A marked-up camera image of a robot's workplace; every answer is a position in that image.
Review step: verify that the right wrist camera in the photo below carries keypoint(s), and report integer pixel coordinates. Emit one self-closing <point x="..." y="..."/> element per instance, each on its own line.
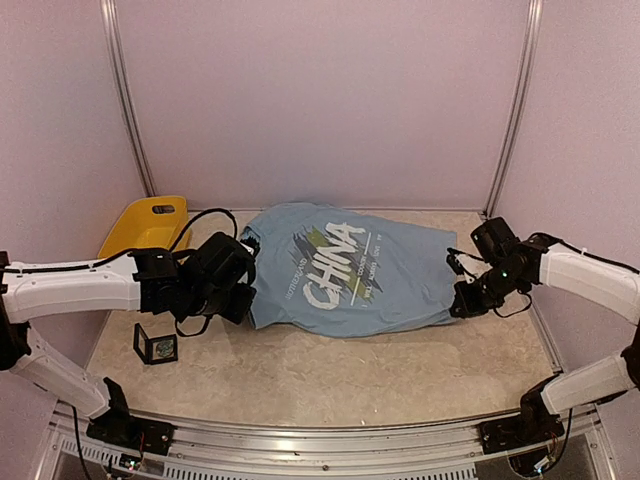
<point x="470" y="266"/>

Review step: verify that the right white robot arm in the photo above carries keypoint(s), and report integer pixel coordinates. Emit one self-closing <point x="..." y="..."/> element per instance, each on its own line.
<point x="504" y="264"/>

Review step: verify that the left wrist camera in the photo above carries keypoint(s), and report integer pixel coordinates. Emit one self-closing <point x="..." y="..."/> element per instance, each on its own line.
<point x="252" y="244"/>

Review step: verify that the near black brooch box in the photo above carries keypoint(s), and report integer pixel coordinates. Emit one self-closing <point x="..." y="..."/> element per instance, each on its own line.
<point x="154" y="350"/>

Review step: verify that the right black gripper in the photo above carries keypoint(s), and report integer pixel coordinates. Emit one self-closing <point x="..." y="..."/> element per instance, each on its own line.
<point x="469" y="307"/>

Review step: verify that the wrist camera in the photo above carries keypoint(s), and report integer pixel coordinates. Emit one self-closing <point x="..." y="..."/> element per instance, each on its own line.
<point x="470" y="266"/>
<point x="252" y="244"/>

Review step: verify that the right aluminium corner post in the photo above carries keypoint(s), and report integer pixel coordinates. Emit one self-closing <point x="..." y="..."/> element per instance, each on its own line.
<point x="518" y="103"/>

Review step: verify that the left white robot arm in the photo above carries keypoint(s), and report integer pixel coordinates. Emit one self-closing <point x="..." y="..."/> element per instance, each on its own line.
<point x="213" y="280"/>

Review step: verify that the left aluminium corner post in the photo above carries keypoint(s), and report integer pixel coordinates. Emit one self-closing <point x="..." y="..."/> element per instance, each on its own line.
<point x="115" y="47"/>

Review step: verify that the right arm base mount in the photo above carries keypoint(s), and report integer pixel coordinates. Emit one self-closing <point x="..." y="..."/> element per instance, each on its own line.
<point x="540" y="434"/>

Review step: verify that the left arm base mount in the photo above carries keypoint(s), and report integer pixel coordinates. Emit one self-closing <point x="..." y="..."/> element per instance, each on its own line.
<point x="117" y="426"/>

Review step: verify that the aluminium front frame rail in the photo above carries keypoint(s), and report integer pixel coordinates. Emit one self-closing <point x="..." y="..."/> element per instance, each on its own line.
<point x="203" y="449"/>

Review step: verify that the yellow plastic basket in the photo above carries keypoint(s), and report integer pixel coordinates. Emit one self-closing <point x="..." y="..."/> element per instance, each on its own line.
<point x="147" y="222"/>

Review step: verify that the aluminium corner post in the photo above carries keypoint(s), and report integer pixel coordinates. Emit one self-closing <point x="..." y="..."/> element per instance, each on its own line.
<point x="115" y="47"/>
<point x="518" y="103"/>

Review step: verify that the light blue printed t-shirt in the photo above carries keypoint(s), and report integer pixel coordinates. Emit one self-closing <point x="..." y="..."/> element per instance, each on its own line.
<point x="341" y="274"/>

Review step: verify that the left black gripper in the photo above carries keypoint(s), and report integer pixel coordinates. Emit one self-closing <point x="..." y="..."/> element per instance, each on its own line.
<point x="237" y="312"/>

